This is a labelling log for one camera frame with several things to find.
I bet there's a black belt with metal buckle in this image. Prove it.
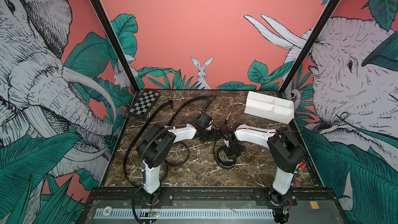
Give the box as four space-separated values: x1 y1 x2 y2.
213 112 237 170

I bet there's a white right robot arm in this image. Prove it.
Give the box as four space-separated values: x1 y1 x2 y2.
218 123 305 206

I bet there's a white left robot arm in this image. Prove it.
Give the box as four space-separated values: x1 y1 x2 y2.
137 113 214 196

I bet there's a white divided storage box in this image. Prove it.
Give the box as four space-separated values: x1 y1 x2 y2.
244 91 294 124

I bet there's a long black belt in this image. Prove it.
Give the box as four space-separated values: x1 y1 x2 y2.
122 100 174 188

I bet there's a black white checkerboard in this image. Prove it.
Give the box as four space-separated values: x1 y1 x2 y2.
129 89 160 119

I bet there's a red cube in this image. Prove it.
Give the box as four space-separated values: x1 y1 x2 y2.
298 162 306 170

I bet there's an orange warning sticker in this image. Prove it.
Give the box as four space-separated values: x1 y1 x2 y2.
309 201 319 209

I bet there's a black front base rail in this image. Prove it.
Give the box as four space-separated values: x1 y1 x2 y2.
86 187 335 206

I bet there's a white slotted cable duct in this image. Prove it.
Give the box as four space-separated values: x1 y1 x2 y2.
93 208 274 220

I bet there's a black frame post right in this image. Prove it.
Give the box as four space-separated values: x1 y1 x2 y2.
277 0 341 96

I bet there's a black frame post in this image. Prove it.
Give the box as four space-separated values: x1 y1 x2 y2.
90 0 140 93
277 0 341 96

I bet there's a black frame post left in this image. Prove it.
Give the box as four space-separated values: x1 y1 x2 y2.
90 0 140 93

